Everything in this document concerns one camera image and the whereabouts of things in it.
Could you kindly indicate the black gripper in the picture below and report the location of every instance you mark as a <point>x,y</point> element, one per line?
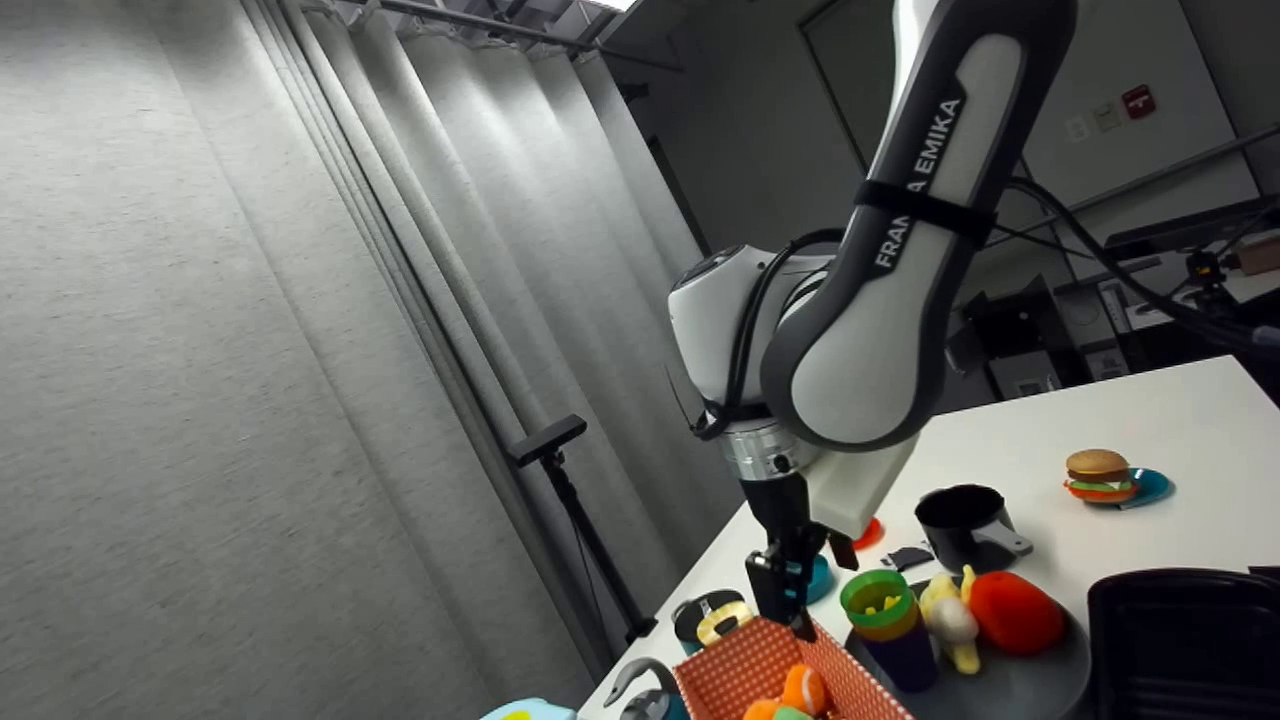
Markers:
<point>783,568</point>

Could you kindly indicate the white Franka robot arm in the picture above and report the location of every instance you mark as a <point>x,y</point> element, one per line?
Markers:
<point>823,363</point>

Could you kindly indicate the toy burger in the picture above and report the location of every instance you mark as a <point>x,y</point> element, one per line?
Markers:
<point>1099,477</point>

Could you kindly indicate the green plush in basket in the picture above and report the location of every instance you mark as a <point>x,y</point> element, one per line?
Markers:
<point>790,715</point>

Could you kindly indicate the green stacked cup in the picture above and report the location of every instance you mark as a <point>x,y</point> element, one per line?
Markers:
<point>876,605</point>

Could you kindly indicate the dark purple cup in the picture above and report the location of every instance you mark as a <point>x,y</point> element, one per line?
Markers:
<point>910,661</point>

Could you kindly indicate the black camera tripod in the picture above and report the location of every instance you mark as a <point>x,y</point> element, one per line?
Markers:
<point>547,448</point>

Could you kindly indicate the grey frying pan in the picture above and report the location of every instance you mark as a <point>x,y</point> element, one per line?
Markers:
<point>1043,687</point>

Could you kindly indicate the red small plate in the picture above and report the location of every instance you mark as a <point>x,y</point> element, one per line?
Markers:
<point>874,533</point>

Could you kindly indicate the orange and white plushy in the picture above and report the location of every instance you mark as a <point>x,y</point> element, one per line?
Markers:
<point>805,689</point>

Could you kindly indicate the blue small plate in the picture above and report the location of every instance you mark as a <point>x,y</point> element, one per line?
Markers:
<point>1150,485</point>

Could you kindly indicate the teal toy pan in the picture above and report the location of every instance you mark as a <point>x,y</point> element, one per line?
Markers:
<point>823,580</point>

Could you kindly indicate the red checkered basket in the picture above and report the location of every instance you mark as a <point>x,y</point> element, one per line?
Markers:
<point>758,665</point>

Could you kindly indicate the yellow banana plush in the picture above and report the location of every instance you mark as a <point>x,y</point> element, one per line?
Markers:
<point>955,626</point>

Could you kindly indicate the red round plush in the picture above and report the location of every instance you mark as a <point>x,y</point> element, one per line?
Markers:
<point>1012,614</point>

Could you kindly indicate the black saucepan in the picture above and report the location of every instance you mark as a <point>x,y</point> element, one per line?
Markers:
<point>969,525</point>

